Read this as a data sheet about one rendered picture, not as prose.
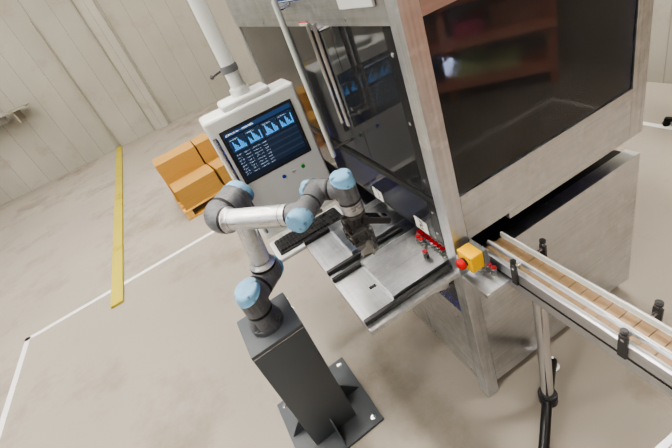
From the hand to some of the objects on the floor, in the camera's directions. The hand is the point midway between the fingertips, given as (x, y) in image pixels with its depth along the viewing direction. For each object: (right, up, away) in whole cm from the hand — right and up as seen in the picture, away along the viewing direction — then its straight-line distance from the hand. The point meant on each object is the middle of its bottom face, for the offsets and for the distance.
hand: (374, 250), depth 140 cm
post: (+63, -77, +54) cm, 113 cm away
